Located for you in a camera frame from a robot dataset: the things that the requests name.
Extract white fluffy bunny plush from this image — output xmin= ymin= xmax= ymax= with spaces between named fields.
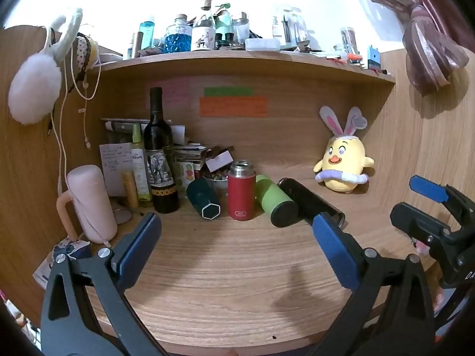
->
xmin=8 ymin=8 xmax=83 ymax=125

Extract tan cylindrical tube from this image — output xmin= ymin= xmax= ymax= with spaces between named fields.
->
xmin=121 ymin=170 xmax=139 ymax=209

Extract black cylindrical bottle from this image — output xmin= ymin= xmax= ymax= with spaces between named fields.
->
xmin=277 ymin=178 xmax=345 ymax=229

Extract green paper note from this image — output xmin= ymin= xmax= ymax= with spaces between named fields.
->
xmin=204 ymin=86 xmax=254 ymax=97

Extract orange paper note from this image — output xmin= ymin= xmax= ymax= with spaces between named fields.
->
xmin=200 ymin=96 xmax=267 ymax=118

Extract white bowl of trinkets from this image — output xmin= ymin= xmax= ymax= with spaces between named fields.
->
xmin=204 ymin=170 xmax=228 ymax=198

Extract pink tied curtain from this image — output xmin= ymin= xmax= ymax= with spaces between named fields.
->
xmin=371 ymin=0 xmax=469 ymax=96

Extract red thermos cup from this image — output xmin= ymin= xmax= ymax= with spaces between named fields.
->
xmin=228 ymin=159 xmax=256 ymax=221

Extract dark green hexagonal cup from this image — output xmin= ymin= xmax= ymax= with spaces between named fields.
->
xmin=187 ymin=178 xmax=221 ymax=220

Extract white handwritten note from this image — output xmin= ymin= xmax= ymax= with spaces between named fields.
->
xmin=99 ymin=143 xmax=132 ymax=197

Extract white earphone cable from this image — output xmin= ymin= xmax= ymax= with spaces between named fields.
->
xmin=47 ymin=33 xmax=103 ymax=194

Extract small white box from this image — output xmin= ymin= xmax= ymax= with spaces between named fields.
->
xmin=205 ymin=150 xmax=233 ymax=173

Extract yellow chick plush toy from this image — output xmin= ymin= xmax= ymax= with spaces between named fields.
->
xmin=313 ymin=106 xmax=374 ymax=194

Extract dark wine bottle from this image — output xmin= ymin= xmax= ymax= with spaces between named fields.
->
xmin=143 ymin=87 xmax=180 ymax=214

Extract green thermos bottle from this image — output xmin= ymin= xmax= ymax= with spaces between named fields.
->
xmin=255 ymin=174 xmax=298 ymax=228

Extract blue glass bottle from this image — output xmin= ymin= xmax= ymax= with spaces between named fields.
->
xmin=164 ymin=14 xmax=192 ymax=54

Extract white label bottle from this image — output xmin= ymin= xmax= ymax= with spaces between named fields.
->
xmin=191 ymin=0 xmax=216 ymax=52

